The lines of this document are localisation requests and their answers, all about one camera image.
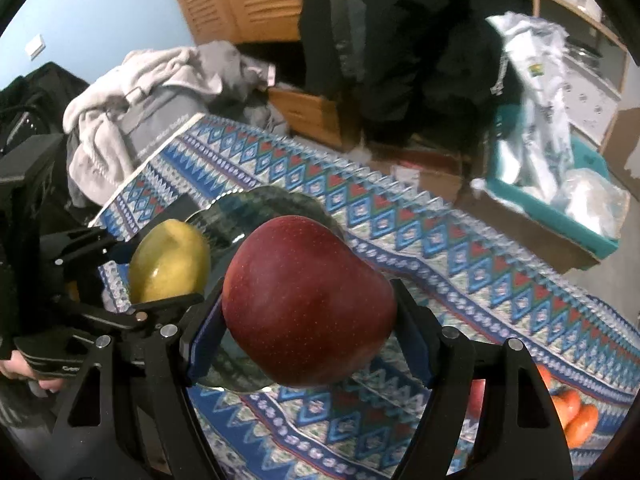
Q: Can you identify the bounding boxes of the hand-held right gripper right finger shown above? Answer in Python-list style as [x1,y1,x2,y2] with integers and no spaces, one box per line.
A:
[390,277,576,480]

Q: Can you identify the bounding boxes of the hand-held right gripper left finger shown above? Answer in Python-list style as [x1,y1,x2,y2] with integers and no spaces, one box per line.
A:
[50,290,226,480]

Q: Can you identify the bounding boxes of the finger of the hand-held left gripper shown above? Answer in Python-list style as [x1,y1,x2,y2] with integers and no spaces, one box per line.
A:
[40,194,202,267]
[62,294,206,333]

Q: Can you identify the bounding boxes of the yellow-green apple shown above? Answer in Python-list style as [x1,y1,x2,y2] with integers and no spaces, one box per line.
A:
[128,218,212,305]

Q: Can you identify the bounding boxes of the red apple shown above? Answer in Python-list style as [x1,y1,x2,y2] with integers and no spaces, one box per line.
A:
[221,215,398,388]
[467,379,487,418]

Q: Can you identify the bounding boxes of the bowl of apples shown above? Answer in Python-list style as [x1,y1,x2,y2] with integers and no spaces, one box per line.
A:
[184,185,346,393]

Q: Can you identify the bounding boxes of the large orange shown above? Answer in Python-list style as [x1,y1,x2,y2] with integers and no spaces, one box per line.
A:
[550,389,583,431]

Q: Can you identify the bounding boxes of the person's left hand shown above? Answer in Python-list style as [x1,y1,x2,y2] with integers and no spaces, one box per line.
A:
[0,349,67,394]

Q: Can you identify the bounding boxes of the black bag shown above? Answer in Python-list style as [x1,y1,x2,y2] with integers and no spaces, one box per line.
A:
[0,62,91,161]

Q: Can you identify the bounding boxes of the pile of grey white clothes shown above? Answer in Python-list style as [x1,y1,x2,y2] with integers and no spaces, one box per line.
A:
[62,46,226,186]

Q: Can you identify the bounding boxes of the patterned blue tablecloth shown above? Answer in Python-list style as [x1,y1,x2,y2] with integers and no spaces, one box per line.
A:
[87,112,640,480]

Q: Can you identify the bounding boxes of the brown cardboard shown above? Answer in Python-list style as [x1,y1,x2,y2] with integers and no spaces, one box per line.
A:
[370,145,601,273]

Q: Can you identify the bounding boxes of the teal box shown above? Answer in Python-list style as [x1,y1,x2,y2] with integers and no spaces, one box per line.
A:
[482,105,621,261]

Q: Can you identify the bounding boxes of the clear plastic bag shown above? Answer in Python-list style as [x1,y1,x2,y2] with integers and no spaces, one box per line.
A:
[555,167,631,238]

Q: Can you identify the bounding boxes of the grey clothing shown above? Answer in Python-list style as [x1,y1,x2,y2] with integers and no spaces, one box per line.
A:
[197,40,291,136]

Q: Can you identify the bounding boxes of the wooden drawer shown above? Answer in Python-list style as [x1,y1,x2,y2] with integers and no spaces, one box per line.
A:
[267,85,351,151]

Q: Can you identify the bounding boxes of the white printed bag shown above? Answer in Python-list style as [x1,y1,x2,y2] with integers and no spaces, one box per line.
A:
[485,10,576,206]

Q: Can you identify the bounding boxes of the wooden shelf unit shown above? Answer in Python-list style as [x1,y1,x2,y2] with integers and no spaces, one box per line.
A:
[530,0,640,181]

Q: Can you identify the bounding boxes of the black hanging coats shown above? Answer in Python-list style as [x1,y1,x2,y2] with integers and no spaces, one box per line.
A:
[300,0,536,151]

